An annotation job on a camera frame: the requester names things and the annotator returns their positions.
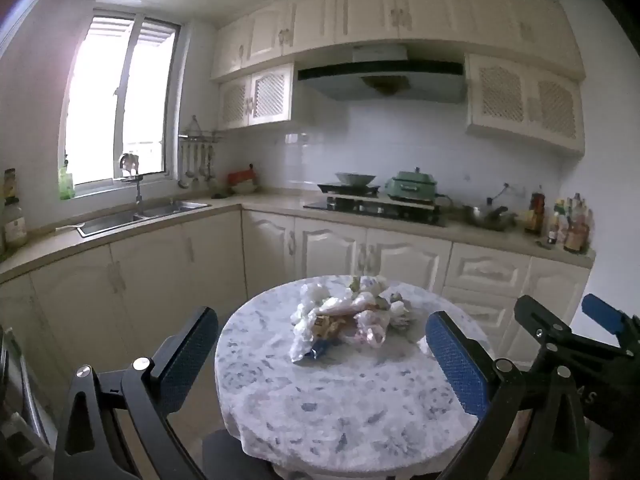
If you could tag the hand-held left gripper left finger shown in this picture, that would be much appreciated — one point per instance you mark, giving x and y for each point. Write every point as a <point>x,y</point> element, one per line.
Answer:
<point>190,355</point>

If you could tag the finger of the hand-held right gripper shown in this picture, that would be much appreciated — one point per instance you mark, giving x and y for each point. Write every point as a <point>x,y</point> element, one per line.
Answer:
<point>537,317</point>
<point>602,310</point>

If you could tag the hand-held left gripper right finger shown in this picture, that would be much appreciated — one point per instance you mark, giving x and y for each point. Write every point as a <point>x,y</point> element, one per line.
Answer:
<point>455,360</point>

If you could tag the knotted white plastic bag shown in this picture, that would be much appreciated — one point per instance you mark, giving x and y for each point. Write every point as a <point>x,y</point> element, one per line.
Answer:
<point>370,332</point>

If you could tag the brown ginger lump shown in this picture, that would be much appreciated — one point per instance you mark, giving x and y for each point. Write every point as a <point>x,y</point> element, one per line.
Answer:
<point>401,312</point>

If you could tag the group of condiment bottles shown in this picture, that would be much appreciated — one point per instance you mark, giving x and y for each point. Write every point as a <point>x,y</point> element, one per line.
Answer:
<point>565,225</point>

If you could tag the dark stool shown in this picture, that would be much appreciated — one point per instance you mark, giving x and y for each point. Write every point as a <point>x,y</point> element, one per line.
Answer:
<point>225,452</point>

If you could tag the round marbled table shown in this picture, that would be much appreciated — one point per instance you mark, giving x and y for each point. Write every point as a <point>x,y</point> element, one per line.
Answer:
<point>350,395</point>

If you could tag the loose white plastic bag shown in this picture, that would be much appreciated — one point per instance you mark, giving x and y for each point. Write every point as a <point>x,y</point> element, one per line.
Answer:
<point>303,317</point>

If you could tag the small white plastic bag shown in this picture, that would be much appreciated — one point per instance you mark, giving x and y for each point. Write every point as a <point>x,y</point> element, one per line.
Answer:
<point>312,292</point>

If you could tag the steel double sink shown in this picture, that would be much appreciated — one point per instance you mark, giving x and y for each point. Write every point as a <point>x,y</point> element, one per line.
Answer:
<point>145,215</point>

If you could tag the kitchen faucet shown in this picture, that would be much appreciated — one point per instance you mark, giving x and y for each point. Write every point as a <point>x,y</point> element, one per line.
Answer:
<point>138,197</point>

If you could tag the black gas stove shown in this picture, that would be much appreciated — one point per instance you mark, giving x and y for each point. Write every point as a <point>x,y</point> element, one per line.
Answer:
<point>375,210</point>

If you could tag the green electric pot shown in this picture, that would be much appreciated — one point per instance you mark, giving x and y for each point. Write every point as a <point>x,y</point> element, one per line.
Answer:
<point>412,185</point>

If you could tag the red and white container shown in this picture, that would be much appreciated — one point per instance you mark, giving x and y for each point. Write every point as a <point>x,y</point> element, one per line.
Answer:
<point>243,180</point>

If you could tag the hanging utensil rack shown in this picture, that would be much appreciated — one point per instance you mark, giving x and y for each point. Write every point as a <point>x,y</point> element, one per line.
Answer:
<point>197,165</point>

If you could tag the wide grey bowl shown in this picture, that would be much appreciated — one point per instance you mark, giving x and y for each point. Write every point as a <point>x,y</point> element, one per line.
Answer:
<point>355,177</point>

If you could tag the green bottle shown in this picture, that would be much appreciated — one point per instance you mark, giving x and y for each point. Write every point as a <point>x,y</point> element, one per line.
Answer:
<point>66,185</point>

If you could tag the cream lattice door cabinet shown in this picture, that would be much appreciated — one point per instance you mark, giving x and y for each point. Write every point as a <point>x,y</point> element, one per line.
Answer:
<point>525,102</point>
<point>255,95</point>

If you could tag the tall glass bottle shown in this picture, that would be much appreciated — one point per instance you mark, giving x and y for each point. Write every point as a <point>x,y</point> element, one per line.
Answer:
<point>14,225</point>
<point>9,182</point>

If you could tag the sliding window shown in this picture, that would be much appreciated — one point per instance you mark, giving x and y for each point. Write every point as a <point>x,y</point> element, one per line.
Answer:
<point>115,105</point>

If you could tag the range hood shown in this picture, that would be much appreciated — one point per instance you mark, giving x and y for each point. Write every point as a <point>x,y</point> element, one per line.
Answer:
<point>382,80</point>

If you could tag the cream upper cabinets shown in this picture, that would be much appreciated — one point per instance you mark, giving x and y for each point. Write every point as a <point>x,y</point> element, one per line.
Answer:
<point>400,15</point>

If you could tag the grey metal frame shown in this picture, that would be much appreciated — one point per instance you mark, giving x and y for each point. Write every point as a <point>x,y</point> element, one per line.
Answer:
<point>15,410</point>

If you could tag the wall utensil rack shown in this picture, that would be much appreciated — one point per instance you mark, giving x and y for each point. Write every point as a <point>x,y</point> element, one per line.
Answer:
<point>200,135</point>

